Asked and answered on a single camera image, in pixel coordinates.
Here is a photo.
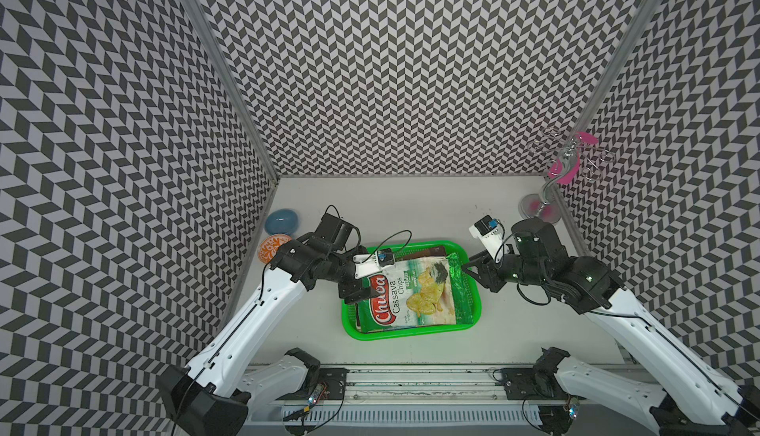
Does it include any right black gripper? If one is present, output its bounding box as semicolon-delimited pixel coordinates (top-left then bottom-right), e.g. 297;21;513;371
460;242;548;293

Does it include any green white Chuba bag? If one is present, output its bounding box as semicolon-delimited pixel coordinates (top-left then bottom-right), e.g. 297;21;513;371
356;254;459;334

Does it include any brown kettle chips bag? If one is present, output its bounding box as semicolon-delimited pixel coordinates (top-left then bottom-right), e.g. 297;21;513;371
406;246;447;260

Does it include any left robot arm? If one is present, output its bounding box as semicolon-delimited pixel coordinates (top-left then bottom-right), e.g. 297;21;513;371
156;213;361;435

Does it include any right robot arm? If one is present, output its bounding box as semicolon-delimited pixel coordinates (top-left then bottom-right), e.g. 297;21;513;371
462;215;759;435

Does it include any green plastic basket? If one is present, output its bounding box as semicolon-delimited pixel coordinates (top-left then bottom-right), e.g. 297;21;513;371
342;240;482;341

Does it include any blue bowl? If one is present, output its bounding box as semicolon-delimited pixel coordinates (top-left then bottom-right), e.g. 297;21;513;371
264;208;300;236

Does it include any silver pink mug tree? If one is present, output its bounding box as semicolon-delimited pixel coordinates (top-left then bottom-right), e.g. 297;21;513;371
519;132;600;224

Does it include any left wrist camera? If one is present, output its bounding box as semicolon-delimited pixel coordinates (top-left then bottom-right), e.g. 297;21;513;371
352;248;396;280

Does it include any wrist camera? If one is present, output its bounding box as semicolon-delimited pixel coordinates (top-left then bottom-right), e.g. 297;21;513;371
352;248;396;280
469;215;507;263

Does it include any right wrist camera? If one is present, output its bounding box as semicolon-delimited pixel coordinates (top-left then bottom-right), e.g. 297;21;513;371
469;215;507;263

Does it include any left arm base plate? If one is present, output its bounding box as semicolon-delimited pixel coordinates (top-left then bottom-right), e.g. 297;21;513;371
293;368;348;402

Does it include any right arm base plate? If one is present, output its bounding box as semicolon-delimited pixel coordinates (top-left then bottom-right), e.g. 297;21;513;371
491;367;573;402

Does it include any aluminium front rail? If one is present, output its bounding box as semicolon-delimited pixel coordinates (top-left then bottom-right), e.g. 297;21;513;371
177;364;678;413

